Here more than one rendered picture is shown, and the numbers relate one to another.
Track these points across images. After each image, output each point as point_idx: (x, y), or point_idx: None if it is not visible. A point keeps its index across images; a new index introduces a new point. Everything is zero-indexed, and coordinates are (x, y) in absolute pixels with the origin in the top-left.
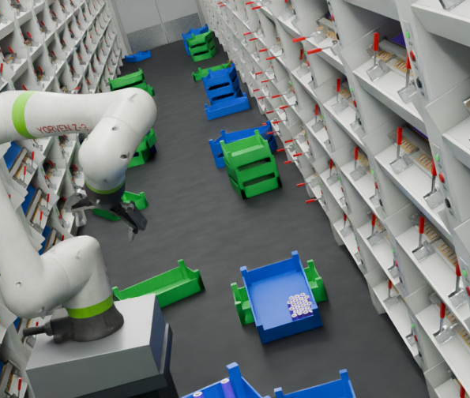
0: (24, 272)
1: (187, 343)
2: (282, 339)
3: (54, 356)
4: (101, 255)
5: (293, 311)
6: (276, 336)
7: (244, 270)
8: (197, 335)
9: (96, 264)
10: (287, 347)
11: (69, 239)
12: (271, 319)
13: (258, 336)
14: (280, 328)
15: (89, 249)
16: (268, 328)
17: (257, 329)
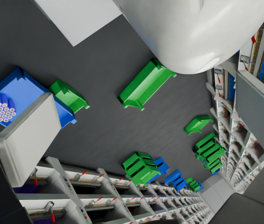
0: None
1: (92, 47)
2: (3, 77)
3: None
4: (143, 37)
5: (1, 103)
6: (8, 77)
7: (72, 120)
8: (91, 58)
9: (141, 3)
10: None
11: (238, 42)
12: (27, 90)
13: (32, 73)
14: (5, 84)
15: (173, 28)
16: (13, 80)
17: (20, 75)
